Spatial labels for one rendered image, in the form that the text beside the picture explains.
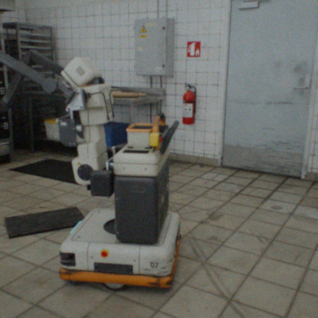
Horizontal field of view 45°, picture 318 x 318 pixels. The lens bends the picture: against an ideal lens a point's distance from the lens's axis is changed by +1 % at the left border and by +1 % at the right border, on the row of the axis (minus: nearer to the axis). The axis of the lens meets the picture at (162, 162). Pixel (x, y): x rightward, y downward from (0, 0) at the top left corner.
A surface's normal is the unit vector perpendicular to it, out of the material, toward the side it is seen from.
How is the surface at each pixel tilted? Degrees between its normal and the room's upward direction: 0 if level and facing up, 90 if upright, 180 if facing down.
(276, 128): 90
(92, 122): 90
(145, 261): 90
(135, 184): 90
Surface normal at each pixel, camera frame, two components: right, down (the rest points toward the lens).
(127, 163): -0.14, 0.24
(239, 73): -0.51, 0.21
